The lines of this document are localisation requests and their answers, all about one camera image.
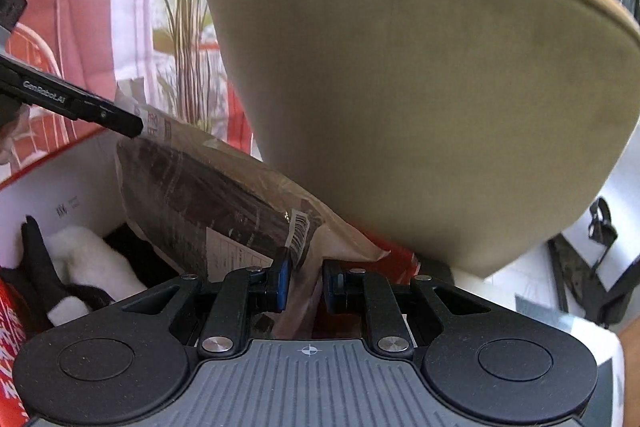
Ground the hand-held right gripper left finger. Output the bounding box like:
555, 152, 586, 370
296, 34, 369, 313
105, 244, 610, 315
120, 249, 293, 360

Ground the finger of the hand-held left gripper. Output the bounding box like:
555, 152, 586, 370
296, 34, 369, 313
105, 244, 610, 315
0, 54, 146, 138

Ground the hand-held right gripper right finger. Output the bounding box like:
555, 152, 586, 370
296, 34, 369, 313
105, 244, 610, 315
322, 259, 496, 358

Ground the red strawberry print box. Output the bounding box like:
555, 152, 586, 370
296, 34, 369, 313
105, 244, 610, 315
0, 127, 421, 427

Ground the clear packet with dark cloth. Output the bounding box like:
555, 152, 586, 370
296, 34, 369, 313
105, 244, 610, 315
114, 77, 392, 340

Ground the white sock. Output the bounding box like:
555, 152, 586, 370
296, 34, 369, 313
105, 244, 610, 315
46, 227, 147, 328

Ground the black sock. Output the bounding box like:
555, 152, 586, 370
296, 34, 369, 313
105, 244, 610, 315
0, 214, 68, 333

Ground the beige chair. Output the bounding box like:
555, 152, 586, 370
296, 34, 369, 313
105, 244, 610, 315
202, 0, 640, 279

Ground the black metal frame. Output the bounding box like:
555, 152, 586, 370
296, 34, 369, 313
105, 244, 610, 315
547, 197, 640, 333

